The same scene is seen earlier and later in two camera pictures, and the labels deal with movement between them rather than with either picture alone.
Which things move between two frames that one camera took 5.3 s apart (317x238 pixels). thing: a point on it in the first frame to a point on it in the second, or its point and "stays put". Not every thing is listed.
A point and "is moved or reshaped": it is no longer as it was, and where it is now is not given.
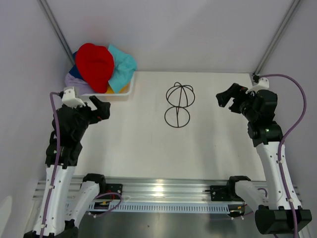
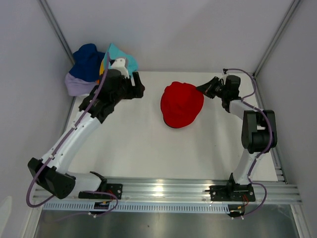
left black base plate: x=109 y=188 stays put
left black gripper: x=100 y=113 to x=135 y=91
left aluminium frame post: x=46 y=9 stays put
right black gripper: x=238 y=92 to x=207 y=88
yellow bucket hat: x=125 y=89 is moved or reshaped
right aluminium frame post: x=276 y=37 stays put
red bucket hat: x=95 y=65 to x=182 y=103
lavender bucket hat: x=80 y=86 stays put
